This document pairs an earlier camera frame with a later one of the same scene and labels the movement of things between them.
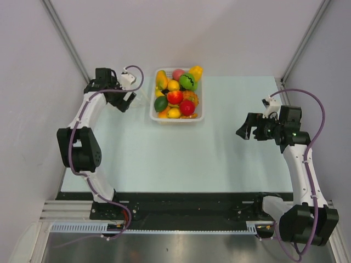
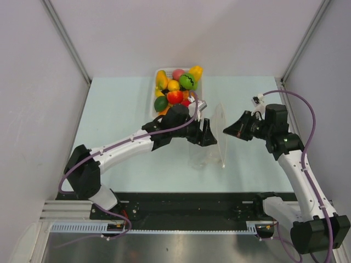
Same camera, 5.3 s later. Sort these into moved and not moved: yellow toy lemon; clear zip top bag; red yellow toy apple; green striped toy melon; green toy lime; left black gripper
Moved: clear zip top bag; left black gripper
Not moved: green toy lime; green striped toy melon; yellow toy lemon; red yellow toy apple
